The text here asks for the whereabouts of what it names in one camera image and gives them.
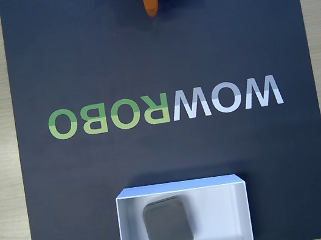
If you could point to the grey square usb charger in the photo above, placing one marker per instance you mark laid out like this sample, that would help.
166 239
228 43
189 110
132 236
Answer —
167 225

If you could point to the dark mat with WOWROBO print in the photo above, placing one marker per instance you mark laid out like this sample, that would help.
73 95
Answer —
247 158

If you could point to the white cardboard box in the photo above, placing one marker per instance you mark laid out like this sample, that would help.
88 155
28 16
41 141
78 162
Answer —
219 215

